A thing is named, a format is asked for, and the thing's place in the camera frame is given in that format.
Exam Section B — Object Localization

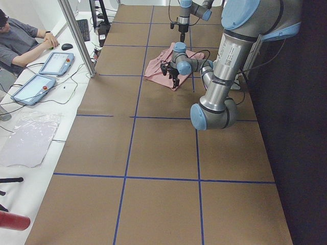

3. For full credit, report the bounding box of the red cylinder bottle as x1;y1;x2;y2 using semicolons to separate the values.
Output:
1;211;31;231

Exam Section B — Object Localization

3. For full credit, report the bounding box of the lower blue teach pendant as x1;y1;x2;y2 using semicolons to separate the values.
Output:
11;74;56;106

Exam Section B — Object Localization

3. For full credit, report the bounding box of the black computer mouse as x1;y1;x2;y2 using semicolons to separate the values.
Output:
61;43;73;51

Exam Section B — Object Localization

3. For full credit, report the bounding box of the aluminium frame post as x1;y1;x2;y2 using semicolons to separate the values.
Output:
58;0;96;78

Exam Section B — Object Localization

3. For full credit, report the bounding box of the clear plastic bag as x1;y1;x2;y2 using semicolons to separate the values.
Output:
1;112;62;168

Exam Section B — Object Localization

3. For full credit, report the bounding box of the black keyboard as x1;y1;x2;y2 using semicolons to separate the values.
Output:
76;19;90;41

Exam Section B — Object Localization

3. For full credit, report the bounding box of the black rectangular box device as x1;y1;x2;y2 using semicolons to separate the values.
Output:
98;22;111;47

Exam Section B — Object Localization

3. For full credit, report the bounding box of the blue teach pendant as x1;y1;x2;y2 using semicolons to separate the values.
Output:
11;74;56;106
39;52;75;76

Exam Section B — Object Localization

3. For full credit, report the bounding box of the pink Snoopy t-shirt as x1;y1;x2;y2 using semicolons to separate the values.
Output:
145;42;213;90

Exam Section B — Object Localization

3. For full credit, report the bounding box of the upper blue teach pendant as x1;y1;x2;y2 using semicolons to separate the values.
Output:
39;52;75;76

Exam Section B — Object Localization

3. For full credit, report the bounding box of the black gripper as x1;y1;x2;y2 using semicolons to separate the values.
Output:
170;21;190;42
160;61;179;89

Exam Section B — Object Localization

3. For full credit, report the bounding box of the seated person grey shirt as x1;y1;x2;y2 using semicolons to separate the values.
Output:
1;11;59;76

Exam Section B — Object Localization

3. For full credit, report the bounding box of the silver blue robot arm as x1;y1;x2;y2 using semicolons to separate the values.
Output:
169;0;214;42
160;0;302;130

